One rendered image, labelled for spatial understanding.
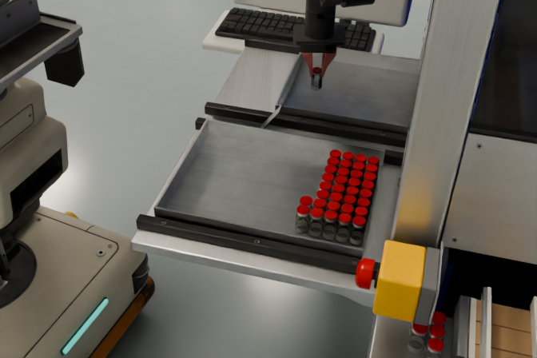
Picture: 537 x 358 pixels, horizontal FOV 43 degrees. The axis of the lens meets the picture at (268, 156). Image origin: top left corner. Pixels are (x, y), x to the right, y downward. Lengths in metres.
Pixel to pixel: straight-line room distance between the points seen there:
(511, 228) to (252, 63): 0.81
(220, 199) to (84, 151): 1.65
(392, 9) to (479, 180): 1.07
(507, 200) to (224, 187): 0.51
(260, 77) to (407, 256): 0.71
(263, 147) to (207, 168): 0.12
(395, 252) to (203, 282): 1.38
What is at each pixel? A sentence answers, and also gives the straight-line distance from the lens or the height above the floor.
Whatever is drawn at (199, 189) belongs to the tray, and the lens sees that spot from 1.20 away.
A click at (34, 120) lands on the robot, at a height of 0.82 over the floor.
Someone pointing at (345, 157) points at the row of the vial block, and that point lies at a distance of 1.20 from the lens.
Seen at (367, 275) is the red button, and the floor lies 1.01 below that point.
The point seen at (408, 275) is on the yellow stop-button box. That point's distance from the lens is 0.88.
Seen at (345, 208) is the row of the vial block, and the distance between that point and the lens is 1.11.
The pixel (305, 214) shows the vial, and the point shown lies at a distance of 1.09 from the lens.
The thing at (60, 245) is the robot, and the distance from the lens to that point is 2.01.
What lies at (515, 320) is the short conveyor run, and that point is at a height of 0.93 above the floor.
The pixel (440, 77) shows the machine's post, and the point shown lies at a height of 1.27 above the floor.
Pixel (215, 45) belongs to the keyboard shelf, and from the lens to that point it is 1.78.
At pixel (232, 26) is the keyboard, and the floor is 0.83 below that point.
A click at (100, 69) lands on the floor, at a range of 3.29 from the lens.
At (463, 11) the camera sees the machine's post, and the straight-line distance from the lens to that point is 0.75.
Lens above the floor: 1.67
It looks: 38 degrees down
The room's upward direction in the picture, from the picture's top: 2 degrees clockwise
